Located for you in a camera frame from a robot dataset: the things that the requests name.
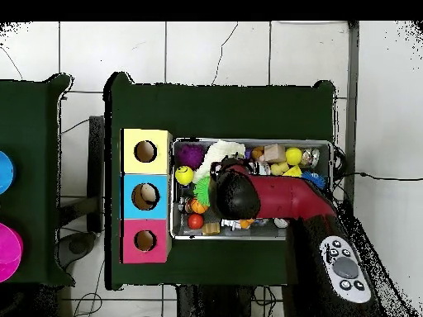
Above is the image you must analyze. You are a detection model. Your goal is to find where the light blue spiky ball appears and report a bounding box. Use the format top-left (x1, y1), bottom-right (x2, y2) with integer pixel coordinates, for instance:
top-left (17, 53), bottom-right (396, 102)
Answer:
top-left (301, 170), bottom-right (326, 190)

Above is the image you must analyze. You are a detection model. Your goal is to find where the yellow smiley ball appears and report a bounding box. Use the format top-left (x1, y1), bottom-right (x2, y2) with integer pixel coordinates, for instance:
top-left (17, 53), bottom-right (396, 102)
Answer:
top-left (173, 164), bottom-right (195, 186)

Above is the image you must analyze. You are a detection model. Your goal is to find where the small orange basketball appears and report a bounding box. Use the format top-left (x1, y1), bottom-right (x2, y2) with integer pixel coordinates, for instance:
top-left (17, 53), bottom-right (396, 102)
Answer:
top-left (189, 197), bottom-right (210, 215)

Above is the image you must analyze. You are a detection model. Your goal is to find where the silver mesh bin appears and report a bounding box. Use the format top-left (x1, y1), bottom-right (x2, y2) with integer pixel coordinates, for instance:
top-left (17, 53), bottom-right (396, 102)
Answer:
top-left (169, 137), bottom-right (334, 241)

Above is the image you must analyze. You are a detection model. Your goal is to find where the black cable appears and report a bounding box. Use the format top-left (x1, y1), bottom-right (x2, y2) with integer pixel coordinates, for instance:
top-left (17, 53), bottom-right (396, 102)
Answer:
top-left (333, 170), bottom-right (423, 182)

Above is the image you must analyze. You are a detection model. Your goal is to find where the purple knobbly ball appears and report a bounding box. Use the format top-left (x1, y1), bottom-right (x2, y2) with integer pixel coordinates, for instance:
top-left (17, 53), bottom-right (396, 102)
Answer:
top-left (174, 143), bottom-right (206, 170)

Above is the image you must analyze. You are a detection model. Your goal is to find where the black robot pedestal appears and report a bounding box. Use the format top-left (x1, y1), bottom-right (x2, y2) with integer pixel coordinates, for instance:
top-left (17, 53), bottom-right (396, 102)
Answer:
top-left (176, 284), bottom-right (255, 317)

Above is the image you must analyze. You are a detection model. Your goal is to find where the plain yellow ball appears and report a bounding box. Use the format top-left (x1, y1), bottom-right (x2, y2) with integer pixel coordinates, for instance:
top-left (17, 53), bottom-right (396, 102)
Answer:
top-left (284, 147), bottom-right (304, 166)

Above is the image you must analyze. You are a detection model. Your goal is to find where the cream white cloth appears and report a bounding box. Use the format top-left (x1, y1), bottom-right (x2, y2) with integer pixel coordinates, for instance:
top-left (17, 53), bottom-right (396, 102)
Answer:
top-left (192, 140), bottom-right (247, 184)

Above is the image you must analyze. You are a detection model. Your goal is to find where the blue round lid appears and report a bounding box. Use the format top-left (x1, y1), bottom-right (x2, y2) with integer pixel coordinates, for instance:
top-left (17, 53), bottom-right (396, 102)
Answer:
top-left (0, 150), bottom-right (17, 195)

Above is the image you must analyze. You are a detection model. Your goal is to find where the red-orange ball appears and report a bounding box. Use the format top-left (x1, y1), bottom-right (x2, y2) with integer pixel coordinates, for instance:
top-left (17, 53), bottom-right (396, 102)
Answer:
top-left (187, 213), bottom-right (205, 230)

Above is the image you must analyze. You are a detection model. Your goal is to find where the pink round lid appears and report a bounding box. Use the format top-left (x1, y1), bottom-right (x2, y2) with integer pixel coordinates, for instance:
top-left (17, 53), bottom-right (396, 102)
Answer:
top-left (0, 222), bottom-right (24, 283)

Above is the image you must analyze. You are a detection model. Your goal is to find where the dark green table cloth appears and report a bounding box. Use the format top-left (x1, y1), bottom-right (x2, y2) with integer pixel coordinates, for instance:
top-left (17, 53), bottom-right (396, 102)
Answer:
top-left (103, 72), bottom-right (338, 291)
top-left (0, 73), bottom-right (75, 286)

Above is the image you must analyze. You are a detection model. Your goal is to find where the wooden box with three holes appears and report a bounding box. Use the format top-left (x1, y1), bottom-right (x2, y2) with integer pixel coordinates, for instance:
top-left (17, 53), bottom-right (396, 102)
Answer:
top-left (120, 128), bottom-right (173, 264)

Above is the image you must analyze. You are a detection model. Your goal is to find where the plain wooden block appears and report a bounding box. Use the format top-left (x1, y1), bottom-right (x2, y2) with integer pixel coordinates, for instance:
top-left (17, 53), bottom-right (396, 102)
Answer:
top-left (263, 144), bottom-right (287, 163)

